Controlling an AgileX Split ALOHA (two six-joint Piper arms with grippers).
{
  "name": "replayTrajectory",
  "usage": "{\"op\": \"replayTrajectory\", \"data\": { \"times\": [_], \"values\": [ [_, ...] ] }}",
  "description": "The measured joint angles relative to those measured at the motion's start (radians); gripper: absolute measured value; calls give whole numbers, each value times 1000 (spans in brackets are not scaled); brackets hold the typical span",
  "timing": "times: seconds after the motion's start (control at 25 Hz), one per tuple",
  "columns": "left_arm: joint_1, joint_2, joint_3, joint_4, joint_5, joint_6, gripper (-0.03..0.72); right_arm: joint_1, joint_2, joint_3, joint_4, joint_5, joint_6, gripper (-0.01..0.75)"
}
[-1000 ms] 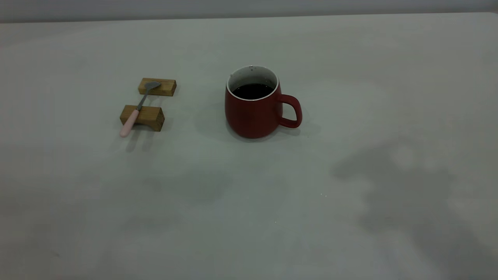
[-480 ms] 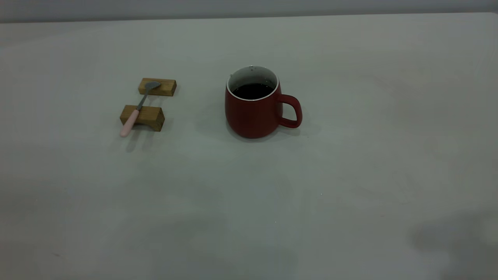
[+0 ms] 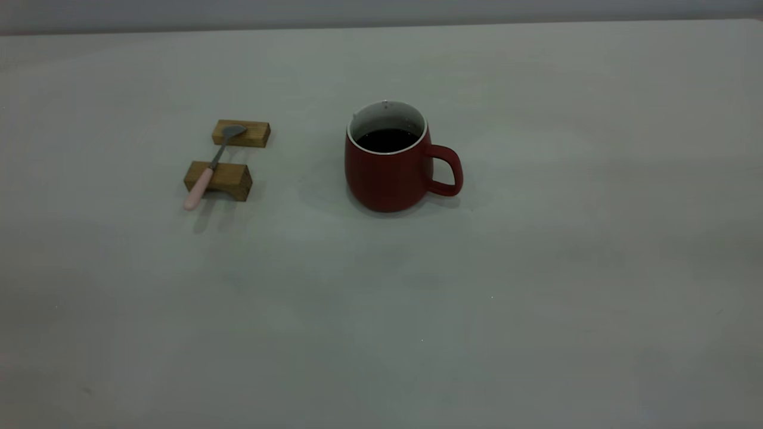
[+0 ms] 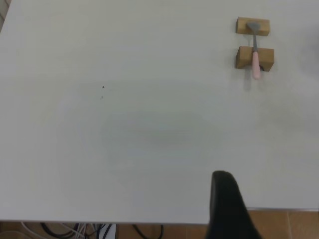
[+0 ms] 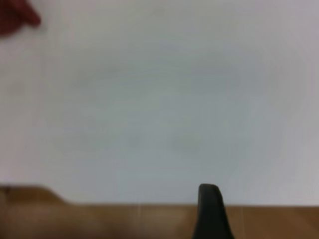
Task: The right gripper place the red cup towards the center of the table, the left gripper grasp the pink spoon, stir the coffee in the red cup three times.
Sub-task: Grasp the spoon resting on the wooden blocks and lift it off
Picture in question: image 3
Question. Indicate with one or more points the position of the red ceramic mug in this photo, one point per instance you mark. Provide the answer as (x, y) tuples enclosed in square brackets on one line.
[(384, 182)]

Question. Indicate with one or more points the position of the black coffee liquid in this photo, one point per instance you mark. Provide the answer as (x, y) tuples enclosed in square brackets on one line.
[(387, 140)]

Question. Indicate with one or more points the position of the flat wooden block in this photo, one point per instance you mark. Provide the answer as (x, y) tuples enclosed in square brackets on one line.
[(253, 136)]

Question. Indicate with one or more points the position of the arched wooden block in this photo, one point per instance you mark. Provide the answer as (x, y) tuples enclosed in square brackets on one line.
[(229, 177)]

